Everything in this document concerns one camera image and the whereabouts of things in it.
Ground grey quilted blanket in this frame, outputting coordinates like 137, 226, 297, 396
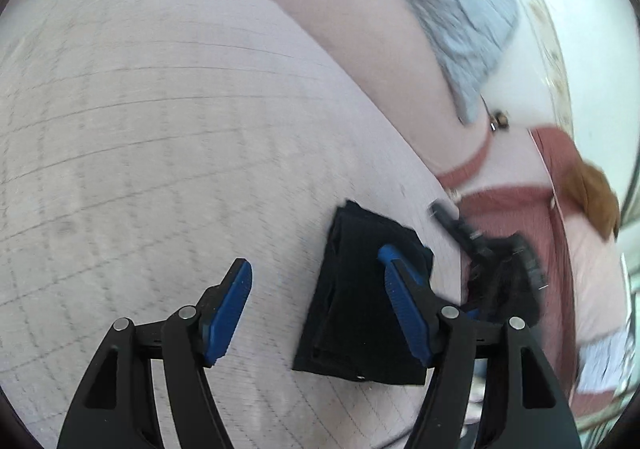
345, 0, 521, 126

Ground small metal clip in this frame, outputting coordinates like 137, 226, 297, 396
481, 96, 510, 134

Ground pink checked bed sheet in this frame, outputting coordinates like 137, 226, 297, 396
0, 0, 468, 449

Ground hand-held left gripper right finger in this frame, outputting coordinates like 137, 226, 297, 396
377, 243, 584, 449

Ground black pants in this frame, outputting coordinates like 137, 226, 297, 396
292, 199, 435, 386

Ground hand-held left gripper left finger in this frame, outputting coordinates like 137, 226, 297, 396
56, 257, 253, 449

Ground orange-brown cloth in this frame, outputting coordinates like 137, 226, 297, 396
552, 160, 621, 241

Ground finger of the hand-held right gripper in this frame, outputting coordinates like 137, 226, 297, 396
428, 199, 485, 261

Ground pink quilt with brown bands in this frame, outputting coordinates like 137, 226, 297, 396
240, 0, 631, 400

